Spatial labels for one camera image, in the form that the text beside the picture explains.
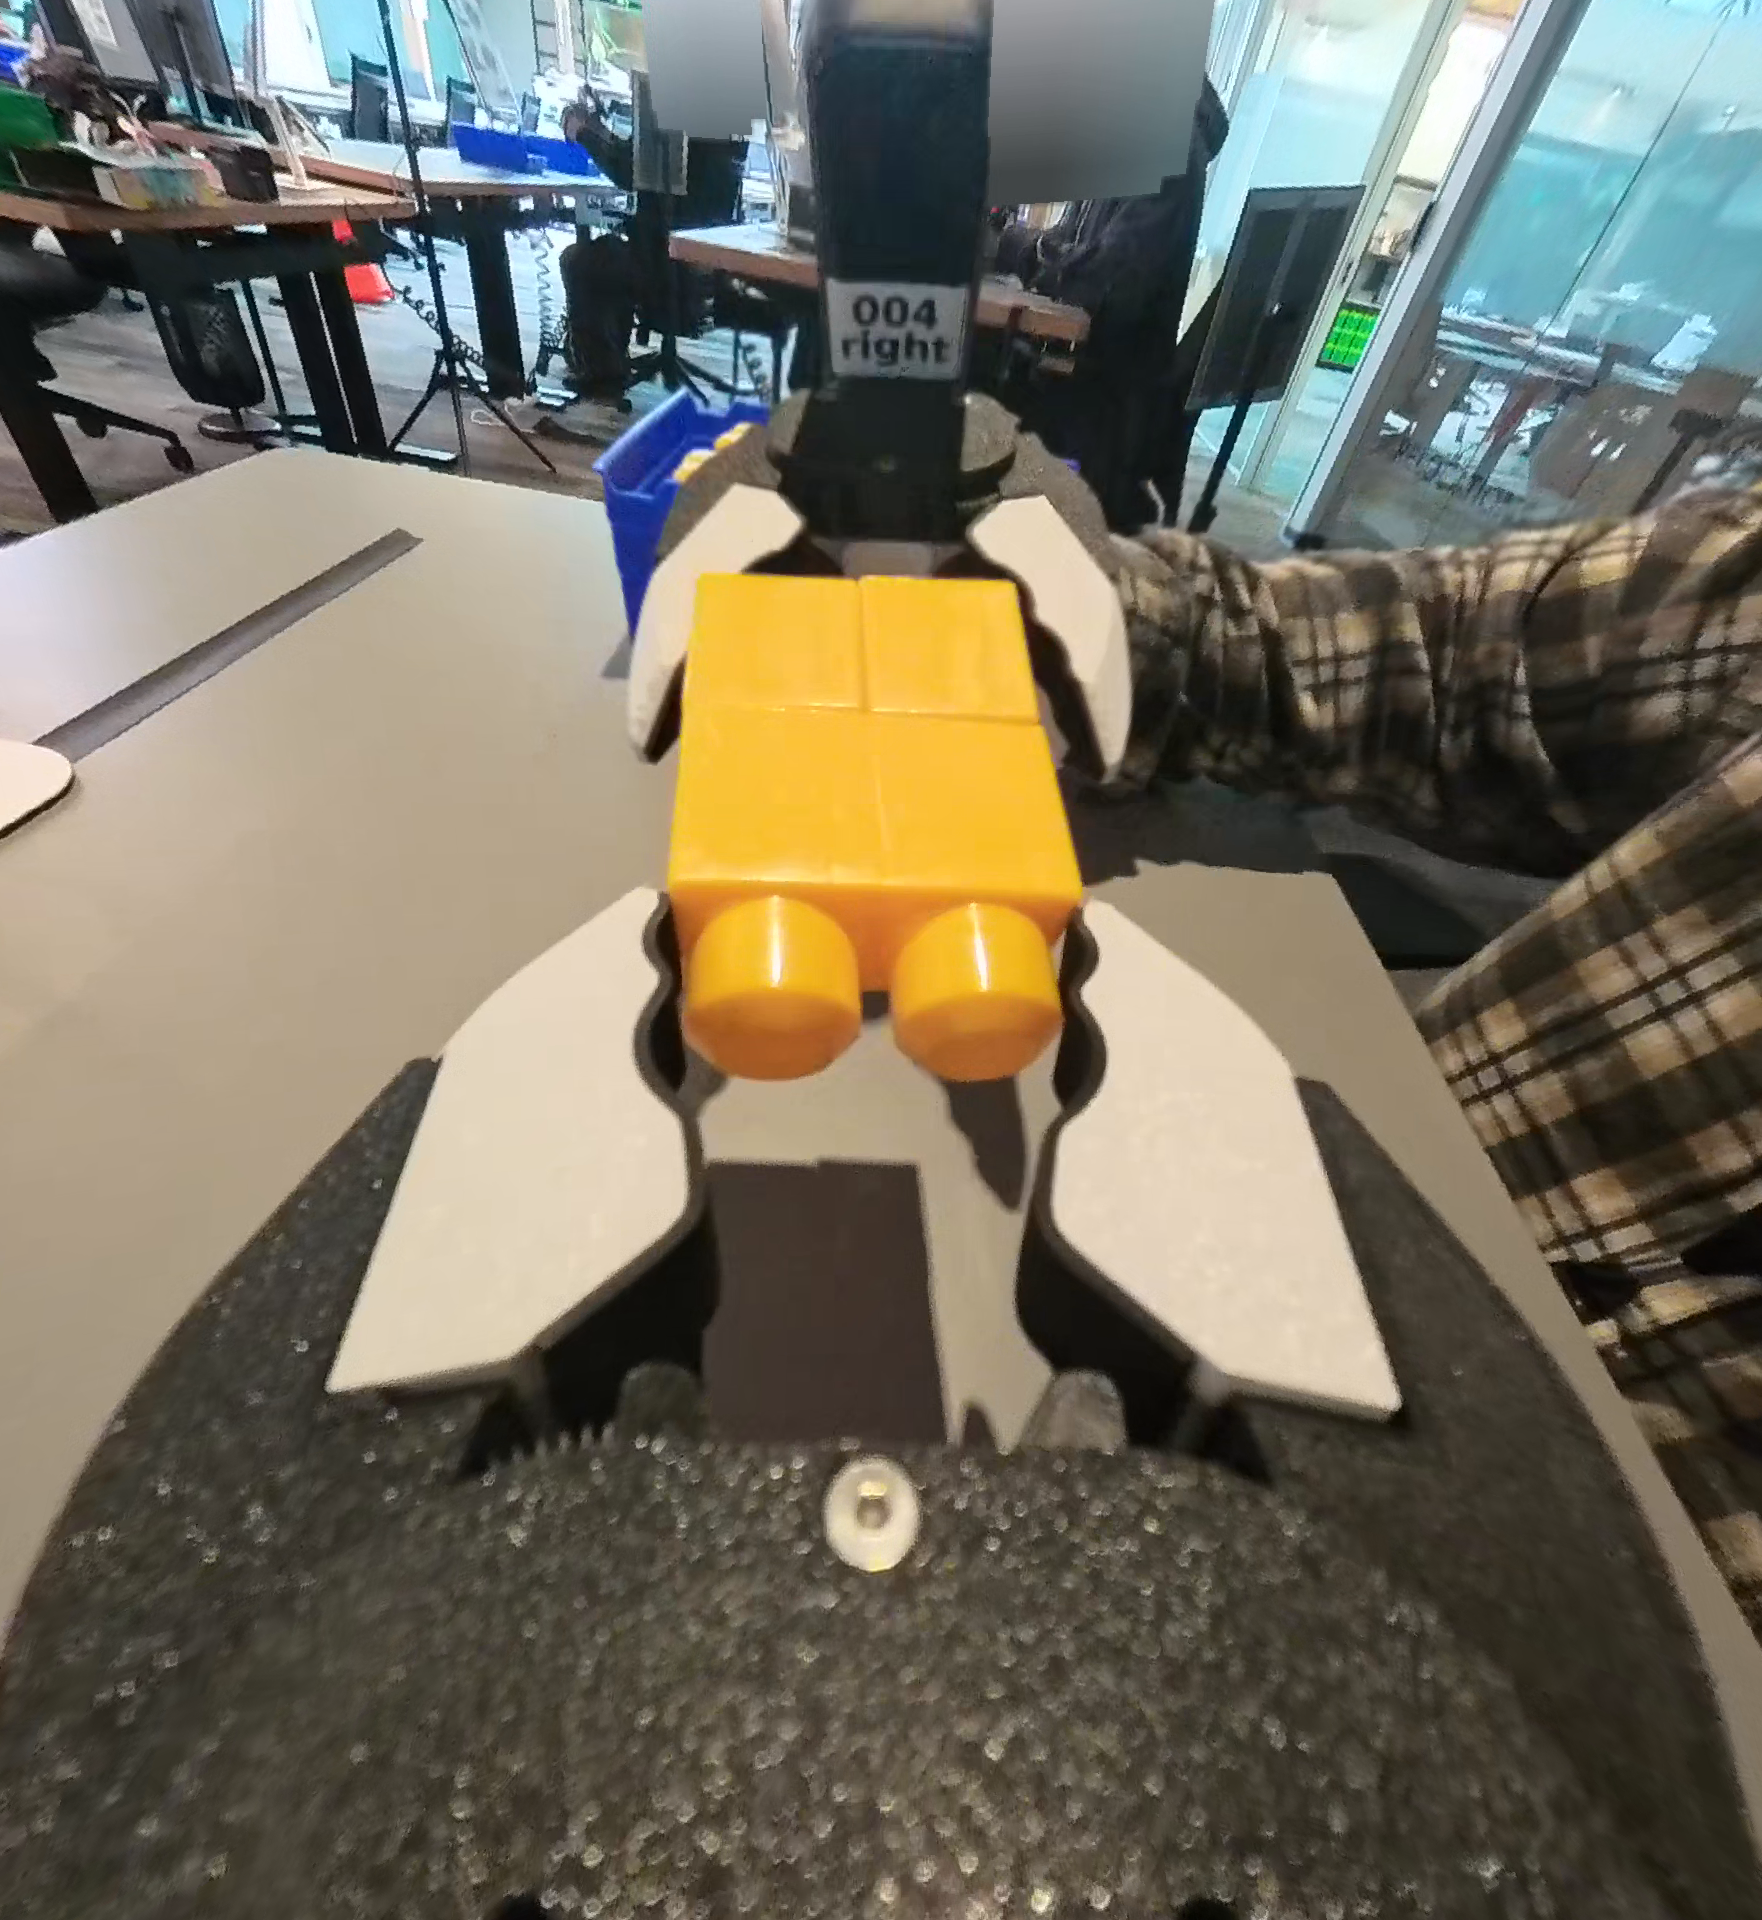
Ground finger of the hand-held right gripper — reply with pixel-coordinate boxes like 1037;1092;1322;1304
965;494;1130;783
627;481;809;765

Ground blue storage bin on desk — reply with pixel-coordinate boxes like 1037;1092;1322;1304
450;124;600;181

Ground yellow two-stud mega block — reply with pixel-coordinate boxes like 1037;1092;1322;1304
665;705;1090;1086

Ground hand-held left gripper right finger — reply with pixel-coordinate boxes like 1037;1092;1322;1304
1017;897;1406;1420

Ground black tripod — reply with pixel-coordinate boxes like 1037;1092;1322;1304
370;0;561;479

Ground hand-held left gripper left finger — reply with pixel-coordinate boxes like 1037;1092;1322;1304
327;885;718;1403

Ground black mesh chair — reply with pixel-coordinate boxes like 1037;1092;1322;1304
122;239;282;444

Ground blue plastic bin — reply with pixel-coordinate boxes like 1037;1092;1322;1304
593;394;778;640

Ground person's plaid-shirted torso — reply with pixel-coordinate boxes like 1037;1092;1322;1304
1414;719;1762;1742

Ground black computer monitors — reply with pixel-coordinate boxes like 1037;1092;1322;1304
32;0;246;95

